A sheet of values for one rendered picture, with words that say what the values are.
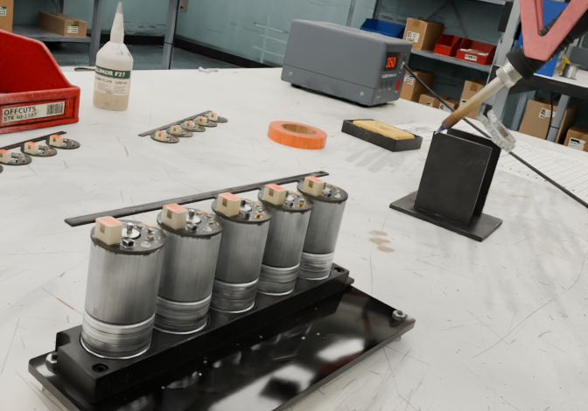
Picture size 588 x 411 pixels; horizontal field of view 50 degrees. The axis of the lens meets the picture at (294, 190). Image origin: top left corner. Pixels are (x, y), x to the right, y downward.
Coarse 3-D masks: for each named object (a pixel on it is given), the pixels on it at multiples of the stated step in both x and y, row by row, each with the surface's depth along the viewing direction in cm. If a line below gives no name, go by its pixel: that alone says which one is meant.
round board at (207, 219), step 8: (192, 208) 25; (160, 216) 23; (200, 216) 24; (208, 216) 24; (216, 216) 24; (160, 224) 23; (192, 224) 23; (200, 224) 23; (208, 224) 24; (216, 224) 24; (176, 232) 22; (184, 232) 22; (192, 232) 23; (200, 232) 23; (208, 232) 23; (216, 232) 23
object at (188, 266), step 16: (176, 240) 23; (192, 240) 23; (208, 240) 23; (176, 256) 23; (192, 256) 23; (208, 256) 23; (160, 272) 23; (176, 272) 23; (192, 272) 23; (208, 272) 24; (160, 288) 23; (176, 288) 23; (192, 288) 23; (208, 288) 24; (160, 304) 23; (176, 304) 23; (192, 304) 24; (208, 304) 24; (160, 320) 24; (176, 320) 24; (192, 320) 24
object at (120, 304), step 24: (96, 264) 21; (120, 264) 20; (144, 264) 21; (96, 288) 21; (120, 288) 21; (144, 288) 21; (96, 312) 21; (120, 312) 21; (144, 312) 22; (96, 336) 21; (120, 336) 21; (144, 336) 22
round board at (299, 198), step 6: (258, 192) 28; (294, 192) 29; (258, 198) 27; (294, 198) 28; (300, 198) 28; (306, 198) 29; (264, 204) 27; (270, 204) 27; (282, 204) 27; (288, 204) 27; (294, 204) 27; (306, 204) 28; (312, 204) 28; (282, 210) 27; (288, 210) 27; (294, 210) 27; (300, 210) 27; (306, 210) 27
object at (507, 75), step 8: (496, 72) 44; (504, 72) 44; (512, 72) 44; (496, 80) 44; (504, 80) 44; (512, 80) 44; (488, 88) 45; (496, 88) 45; (472, 96) 46; (480, 96) 45; (488, 96) 45; (464, 104) 46; (472, 104) 45; (456, 112) 46; (464, 112) 46; (448, 120) 46; (456, 120) 46; (448, 128) 47
